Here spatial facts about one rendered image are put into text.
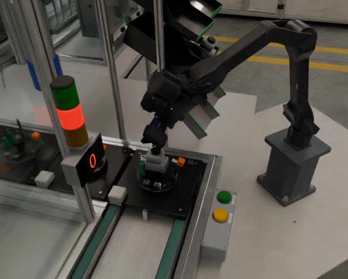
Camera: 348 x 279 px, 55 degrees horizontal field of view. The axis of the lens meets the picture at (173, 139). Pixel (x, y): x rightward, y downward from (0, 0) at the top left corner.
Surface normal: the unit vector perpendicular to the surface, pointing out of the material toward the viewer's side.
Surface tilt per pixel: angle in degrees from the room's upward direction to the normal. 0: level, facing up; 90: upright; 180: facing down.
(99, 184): 0
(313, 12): 90
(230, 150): 0
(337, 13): 90
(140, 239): 0
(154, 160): 90
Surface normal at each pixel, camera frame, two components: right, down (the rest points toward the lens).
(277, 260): -0.02, -0.77
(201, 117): 0.62, -0.36
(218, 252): -0.27, 0.62
